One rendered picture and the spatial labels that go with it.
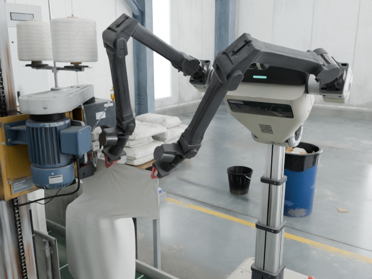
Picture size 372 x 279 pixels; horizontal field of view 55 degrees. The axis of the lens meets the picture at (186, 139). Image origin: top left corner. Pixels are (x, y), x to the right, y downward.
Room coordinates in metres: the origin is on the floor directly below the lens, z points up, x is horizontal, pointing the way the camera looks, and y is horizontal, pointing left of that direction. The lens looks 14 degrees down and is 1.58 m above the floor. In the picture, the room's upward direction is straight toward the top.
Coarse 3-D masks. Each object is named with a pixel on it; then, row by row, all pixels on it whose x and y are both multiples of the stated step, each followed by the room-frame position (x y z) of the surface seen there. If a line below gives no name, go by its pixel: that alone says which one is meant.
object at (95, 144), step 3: (93, 132) 1.54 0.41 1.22; (93, 135) 1.52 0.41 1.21; (93, 138) 1.52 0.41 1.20; (96, 138) 1.53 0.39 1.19; (93, 141) 1.52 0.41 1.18; (96, 141) 1.53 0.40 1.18; (93, 144) 1.51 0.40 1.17; (96, 144) 1.52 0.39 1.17; (93, 147) 1.51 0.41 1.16; (96, 147) 1.52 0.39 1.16; (99, 147) 1.53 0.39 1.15; (90, 150) 1.52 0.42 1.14; (93, 150) 1.51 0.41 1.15; (96, 150) 1.52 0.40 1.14; (87, 153) 1.53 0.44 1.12
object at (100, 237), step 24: (96, 168) 1.61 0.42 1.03; (120, 168) 1.52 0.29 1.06; (96, 192) 1.61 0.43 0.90; (120, 192) 1.52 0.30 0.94; (144, 192) 1.43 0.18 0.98; (72, 216) 1.63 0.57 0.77; (96, 216) 1.55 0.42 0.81; (120, 216) 1.49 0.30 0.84; (144, 216) 1.43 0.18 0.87; (72, 240) 1.63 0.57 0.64; (96, 240) 1.53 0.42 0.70; (120, 240) 1.49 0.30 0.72; (72, 264) 1.65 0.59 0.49; (96, 264) 1.53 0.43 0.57; (120, 264) 1.49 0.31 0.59
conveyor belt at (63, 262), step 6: (48, 234) 2.15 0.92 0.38; (54, 234) 2.15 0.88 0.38; (60, 240) 2.08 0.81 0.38; (60, 246) 2.00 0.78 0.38; (60, 252) 1.93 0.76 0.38; (66, 252) 1.93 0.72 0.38; (60, 258) 1.87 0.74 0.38; (66, 258) 1.87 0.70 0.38; (60, 264) 1.81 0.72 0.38; (66, 264) 1.81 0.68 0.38; (60, 270) 1.75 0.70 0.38; (66, 270) 1.75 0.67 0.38; (60, 276) 1.70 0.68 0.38; (66, 276) 1.70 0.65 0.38; (72, 276) 1.70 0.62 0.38; (138, 276) 1.70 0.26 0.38; (144, 276) 1.70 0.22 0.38
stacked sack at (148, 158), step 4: (148, 156) 4.48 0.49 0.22; (152, 156) 4.53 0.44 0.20; (128, 160) 4.30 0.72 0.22; (132, 160) 4.28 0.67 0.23; (136, 160) 4.30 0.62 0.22; (140, 160) 4.34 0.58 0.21; (144, 160) 4.39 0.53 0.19; (148, 160) 4.43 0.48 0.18; (132, 164) 4.27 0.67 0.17; (136, 164) 4.27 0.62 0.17; (140, 164) 4.35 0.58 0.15
